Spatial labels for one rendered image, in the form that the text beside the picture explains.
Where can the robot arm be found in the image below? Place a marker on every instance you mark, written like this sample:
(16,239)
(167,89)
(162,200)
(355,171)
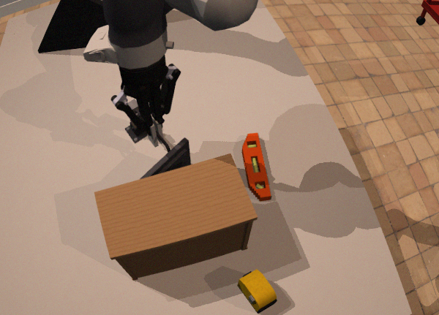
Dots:
(136,34)

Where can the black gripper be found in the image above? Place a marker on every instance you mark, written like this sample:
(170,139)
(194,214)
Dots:
(143,84)

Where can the orange spirit level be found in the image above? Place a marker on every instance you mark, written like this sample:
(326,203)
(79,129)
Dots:
(252,151)

